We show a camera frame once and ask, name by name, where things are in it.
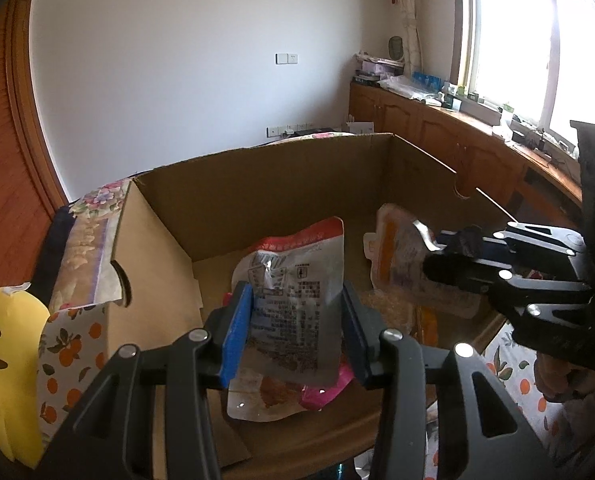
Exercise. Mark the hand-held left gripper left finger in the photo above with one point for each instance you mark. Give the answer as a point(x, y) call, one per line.
point(237, 335)

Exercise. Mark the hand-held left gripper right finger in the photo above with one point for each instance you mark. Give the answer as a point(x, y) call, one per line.
point(355, 330)

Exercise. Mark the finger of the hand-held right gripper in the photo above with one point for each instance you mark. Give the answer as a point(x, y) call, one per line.
point(477, 275)
point(527, 245)

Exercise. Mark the red white snack packet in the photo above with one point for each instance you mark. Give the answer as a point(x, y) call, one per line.
point(297, 300)

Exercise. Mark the pink snack packet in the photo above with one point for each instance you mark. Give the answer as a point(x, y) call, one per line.
point(327, 390)

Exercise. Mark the orange snack packet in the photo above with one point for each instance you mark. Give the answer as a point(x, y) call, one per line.
point(427, 325)

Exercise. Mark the clear packet brown contents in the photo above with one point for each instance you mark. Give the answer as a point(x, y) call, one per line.
point(267, 400)

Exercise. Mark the clear packet orange label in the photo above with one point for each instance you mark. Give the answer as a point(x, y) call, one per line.
point(402, 265)

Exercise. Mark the brown cardboard box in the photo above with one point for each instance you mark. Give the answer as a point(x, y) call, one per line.
point(277, 185)

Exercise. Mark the person's right hand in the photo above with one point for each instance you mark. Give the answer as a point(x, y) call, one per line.
point(557, 380)

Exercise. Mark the wooden cabinet counter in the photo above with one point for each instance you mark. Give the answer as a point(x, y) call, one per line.
point(427, 130)

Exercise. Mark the orange print tablecloth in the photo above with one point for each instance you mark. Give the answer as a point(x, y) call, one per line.
point(72, 355)

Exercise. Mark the floral pillow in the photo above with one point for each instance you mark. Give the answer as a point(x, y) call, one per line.
point(89, 245)

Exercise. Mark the small white box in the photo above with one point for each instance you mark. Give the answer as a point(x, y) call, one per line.
point(360, 128)

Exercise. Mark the row of blue bottles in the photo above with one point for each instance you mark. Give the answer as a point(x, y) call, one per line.
point(426, 79)

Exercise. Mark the dark cloth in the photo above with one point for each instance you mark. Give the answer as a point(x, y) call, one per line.
point(52, 255)

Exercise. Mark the clear plastic bags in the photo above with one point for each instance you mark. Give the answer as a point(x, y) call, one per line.
point(402, 85)

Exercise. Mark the pink box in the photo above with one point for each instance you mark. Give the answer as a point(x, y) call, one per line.
point(377, 66)

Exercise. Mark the yellow plush toy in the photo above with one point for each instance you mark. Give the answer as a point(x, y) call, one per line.
point(7, 370)

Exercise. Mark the dark oval object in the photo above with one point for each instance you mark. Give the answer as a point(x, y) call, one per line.
point(396, 47)

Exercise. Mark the patterned curtain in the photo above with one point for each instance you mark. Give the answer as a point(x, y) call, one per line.
point(407, 10)

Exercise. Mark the brown slatted wooden wardrobe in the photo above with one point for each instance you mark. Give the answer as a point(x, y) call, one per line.
point(7, 135)

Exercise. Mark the window with wooden frame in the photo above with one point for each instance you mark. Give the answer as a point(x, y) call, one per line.
point(527, 45)

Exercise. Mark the white wall sockets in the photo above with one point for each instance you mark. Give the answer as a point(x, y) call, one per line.
point(290, 130)

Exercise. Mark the white wall switch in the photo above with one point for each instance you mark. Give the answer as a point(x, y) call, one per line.
point(287, 58)

